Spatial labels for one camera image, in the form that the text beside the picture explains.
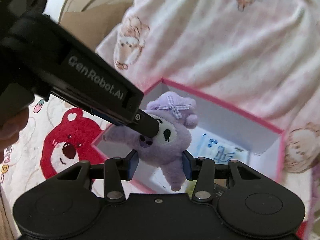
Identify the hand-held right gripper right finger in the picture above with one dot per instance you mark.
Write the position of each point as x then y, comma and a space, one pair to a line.
187, 166

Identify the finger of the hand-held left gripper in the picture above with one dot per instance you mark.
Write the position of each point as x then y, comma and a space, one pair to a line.
148, 126

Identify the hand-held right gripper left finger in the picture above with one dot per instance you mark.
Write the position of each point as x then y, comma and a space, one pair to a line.
132, 166

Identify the purple plush toy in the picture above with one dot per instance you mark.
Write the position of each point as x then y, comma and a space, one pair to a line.
172, 155

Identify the green yarn ball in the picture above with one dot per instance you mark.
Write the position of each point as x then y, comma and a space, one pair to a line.
192, 187

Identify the blue wet wipes packet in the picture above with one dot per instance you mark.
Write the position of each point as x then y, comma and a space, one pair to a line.
220, 152

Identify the pink cardboard box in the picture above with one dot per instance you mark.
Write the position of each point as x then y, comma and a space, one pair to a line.
225, 120

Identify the person's left hand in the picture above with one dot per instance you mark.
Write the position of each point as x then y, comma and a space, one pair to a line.
11, 132

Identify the brown pillow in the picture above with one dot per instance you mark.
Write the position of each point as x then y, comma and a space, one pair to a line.
87, 22

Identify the red bear printed blanket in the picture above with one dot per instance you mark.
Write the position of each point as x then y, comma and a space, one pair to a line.
65, 140

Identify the pink printed pillow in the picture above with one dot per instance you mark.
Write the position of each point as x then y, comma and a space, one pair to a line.
212, 42

